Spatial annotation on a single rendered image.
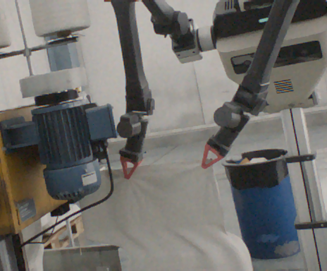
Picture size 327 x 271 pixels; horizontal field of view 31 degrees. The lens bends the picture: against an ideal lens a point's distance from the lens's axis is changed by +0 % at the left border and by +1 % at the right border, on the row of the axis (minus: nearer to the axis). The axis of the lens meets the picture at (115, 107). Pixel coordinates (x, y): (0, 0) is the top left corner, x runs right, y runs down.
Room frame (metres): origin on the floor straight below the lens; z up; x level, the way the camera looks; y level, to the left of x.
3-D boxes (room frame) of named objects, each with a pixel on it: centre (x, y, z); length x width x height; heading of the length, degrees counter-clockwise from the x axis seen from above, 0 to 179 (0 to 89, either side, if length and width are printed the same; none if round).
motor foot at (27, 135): (1.56, 0.24, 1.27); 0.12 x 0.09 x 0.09; 158
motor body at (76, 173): (1.56, 0.15, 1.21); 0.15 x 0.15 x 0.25
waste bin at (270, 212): (3.97, -0.88, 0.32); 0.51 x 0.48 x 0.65; 158
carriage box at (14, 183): (1.68, 0.36, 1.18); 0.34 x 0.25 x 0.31; 158
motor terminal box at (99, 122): (1.57, 0.05, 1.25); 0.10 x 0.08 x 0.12; 3
